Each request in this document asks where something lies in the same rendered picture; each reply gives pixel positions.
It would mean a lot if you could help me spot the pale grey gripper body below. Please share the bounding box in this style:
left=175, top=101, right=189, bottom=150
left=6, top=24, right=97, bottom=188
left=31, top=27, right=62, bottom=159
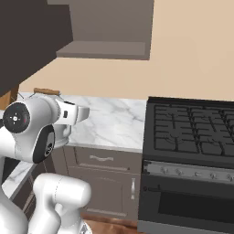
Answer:
left=74, top=104, right=91, bottom=124

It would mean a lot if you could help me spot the grey corner base cabinet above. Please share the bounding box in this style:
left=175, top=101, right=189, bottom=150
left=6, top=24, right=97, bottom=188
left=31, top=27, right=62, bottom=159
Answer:
left=12, top=145, right=77, bottom=221

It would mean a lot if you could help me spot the grey cabinet door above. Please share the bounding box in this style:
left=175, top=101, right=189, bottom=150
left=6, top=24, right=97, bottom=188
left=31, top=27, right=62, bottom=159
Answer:
left=67, top=166, right=142, bottom=221

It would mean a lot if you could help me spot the grey drawer front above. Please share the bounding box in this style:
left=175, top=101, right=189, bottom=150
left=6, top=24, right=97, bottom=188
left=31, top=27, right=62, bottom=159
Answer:
left=73, top=146, right=144, bottom=173

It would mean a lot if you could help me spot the brown wooden panel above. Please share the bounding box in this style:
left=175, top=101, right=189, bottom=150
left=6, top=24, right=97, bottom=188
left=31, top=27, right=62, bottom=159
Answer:
left=0, top=86, right=20, bottom=112

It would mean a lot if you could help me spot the black stove with grates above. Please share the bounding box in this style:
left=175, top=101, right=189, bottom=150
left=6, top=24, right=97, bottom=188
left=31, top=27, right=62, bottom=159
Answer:
left=136, top=96, right=234, bottom=234

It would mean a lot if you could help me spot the black oven door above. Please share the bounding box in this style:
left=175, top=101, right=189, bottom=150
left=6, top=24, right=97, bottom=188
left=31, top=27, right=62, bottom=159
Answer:
left=137, top=173, right=234, bottom=234

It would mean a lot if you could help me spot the white kettle with wooden handle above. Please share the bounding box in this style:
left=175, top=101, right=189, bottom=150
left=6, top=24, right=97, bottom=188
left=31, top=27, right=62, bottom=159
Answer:
left=17, top=87, right=73, bottom=150

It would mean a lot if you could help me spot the silver drawer handle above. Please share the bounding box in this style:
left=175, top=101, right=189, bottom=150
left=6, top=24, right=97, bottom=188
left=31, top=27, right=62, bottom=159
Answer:
left=89, top=154, right=114, bottom=163

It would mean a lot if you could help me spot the grey-brown wall cabinet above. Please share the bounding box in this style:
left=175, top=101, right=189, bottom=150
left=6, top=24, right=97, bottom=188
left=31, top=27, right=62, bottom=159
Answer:
left=47, top=0, right=155, bottom=61

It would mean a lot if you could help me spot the silver cabinet door handle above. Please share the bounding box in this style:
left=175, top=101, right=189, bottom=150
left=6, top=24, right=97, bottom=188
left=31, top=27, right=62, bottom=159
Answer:
left=130, top=177, right=136, bottom=201

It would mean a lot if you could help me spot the dark brown wall cabinet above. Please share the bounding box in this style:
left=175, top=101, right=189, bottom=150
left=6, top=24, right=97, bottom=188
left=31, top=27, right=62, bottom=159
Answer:
left=0, top=0, right=74, bottom=97

